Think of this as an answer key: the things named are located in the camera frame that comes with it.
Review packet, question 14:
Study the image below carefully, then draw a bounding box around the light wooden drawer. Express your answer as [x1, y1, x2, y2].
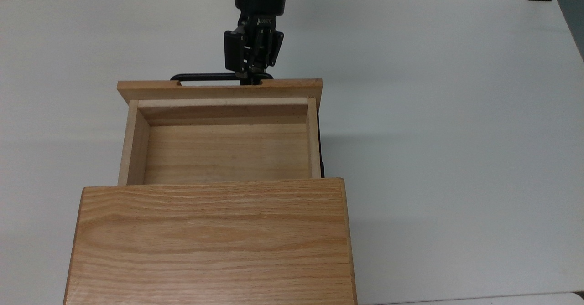
[117, 78, 323, 186]

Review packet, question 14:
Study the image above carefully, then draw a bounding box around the oak wooden cabinet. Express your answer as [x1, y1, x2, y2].
[63, 178, 358, 305]

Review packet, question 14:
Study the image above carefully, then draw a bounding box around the black metal drawer handle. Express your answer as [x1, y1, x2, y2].
[170, 72, 274, 83]

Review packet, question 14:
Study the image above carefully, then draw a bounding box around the black drawer slide rail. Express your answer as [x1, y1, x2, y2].
[318, 122, 325, 178]

